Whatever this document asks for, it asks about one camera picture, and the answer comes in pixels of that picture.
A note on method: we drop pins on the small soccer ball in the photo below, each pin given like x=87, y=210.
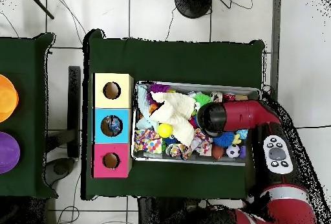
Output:
x=233, y=151

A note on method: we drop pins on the blue spiky rubber ball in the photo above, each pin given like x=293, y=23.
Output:
x=223, y=139

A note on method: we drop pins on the cream waffle cloth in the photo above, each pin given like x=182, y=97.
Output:
x=175, y=115

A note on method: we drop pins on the yellow smiley ball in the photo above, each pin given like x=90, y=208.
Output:
x=165, y=130

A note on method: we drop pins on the black tripod leg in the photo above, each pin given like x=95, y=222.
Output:
x=41, y=6

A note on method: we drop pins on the dark green tablecloth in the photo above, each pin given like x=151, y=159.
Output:
x=20, y=58
x=181, y=60

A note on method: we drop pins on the green spiky rubber ball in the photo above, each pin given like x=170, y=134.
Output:
x=203, y=99

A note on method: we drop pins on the crushed bottle with blue label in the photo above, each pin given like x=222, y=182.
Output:
x=115, y=125

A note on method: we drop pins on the small brown football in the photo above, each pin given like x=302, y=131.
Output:
x=217, y=152

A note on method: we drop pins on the wooden box with three holes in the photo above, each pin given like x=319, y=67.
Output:
x=124, y=97

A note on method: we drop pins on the purple spiky rubber ball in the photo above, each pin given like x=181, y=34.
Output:
x=157, y=88

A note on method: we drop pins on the orange plastic bowl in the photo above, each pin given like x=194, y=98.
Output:
x=7, y=97

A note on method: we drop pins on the black upright panel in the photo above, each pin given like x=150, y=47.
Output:
x=74, y=105

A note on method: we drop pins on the colourful polka dot cloth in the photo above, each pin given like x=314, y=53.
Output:
x=147, y=141

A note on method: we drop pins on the black round stand base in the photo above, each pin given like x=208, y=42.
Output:
x=194, y=2

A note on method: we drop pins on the colourful heart print cloth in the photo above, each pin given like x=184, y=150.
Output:
x=203, y=141

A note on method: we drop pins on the purple plastic bowl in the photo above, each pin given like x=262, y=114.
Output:
x=7, y=152

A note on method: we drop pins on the light blue waffle cloth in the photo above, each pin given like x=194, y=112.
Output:
x=142, y=99

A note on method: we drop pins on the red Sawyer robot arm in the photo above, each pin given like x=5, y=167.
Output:
x=245, y=115

